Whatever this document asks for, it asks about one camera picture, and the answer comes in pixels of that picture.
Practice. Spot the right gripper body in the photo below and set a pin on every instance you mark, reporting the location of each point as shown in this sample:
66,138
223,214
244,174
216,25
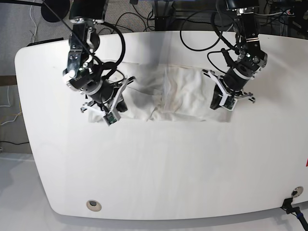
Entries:
103,93

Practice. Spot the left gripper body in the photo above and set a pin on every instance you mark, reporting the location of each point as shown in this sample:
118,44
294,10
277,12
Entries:
231,84

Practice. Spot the white printed T-shirt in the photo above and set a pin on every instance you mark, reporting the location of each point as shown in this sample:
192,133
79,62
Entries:
165,92

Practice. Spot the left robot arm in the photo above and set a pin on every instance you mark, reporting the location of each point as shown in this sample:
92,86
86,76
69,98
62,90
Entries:
244,59

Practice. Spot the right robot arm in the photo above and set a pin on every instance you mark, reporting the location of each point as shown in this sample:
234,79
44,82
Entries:
86,72

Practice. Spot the round dark stand base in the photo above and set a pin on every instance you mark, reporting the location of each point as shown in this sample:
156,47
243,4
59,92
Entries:
53,11

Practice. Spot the silver table grommet left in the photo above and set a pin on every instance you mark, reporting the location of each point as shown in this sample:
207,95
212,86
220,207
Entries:
93,205

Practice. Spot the silver table grommet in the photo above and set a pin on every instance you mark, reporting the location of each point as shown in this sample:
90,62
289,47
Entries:
93,205
297,192

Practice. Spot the silver table grommet right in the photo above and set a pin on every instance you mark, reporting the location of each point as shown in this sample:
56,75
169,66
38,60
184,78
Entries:
297,192

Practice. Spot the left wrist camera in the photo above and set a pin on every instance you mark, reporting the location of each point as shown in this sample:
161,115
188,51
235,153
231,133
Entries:
230,103

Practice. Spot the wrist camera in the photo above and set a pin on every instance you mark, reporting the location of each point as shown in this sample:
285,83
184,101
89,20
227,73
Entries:
111,117
230,103

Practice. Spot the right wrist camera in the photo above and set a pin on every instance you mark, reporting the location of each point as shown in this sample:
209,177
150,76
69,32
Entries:
111,117

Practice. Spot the black clamp with cable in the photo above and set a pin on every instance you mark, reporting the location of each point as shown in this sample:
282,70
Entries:
289,209

